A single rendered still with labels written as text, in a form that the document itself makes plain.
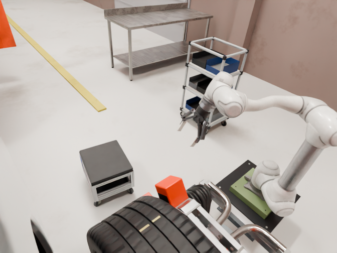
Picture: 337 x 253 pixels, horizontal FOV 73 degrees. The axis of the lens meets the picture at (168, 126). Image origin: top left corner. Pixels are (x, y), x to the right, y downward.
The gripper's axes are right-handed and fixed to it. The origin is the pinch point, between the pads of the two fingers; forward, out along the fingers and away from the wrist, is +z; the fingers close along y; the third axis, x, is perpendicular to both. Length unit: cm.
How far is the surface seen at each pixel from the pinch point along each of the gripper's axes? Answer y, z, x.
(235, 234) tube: 57, -3, -24
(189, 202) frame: 43, -7, -39
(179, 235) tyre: 52, -8, -52
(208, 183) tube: 35.3, -3.6, -18.0
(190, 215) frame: 47, -6, -41
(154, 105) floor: -152, 66, 110
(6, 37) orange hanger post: -301, 85, -51
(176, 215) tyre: 46, -8, -49
